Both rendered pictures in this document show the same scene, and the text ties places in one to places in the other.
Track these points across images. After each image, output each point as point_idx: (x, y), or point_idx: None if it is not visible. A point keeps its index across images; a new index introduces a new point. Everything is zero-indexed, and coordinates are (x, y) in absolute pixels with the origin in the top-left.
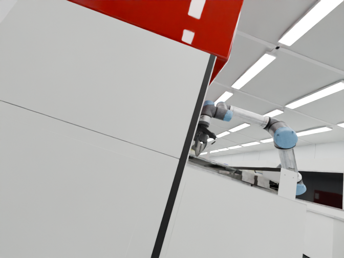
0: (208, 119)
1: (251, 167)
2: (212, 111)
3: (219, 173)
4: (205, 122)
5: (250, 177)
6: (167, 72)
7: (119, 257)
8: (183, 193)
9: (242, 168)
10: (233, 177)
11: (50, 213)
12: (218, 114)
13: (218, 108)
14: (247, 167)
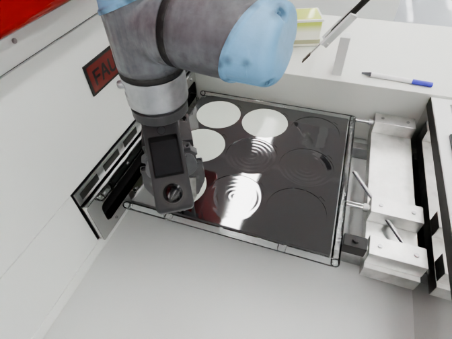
0: (149, 99)
1: (446, 219)
2: (148, 56)
3: (370, 137)
4: (142, 118)
5: (404, 271)
6: None
7: None
8: None
9: (438, 173)
10: (362, 224)
11: None
12: (186, 67)
13: (167, 25)
14: (443, 196)
